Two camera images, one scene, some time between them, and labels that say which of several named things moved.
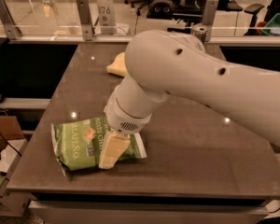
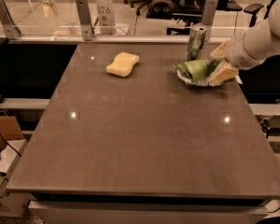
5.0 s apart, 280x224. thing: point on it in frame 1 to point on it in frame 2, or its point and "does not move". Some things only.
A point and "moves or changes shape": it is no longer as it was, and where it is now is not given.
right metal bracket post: x=209 y=16 does not move
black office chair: x=187 y=4 does not move
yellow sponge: x=119 y=65 does not move
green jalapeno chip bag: x=81 y=145 moves or changes shape
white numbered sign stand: x=105 y=9 does not move
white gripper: x=123 y=118 to x=237 y=54
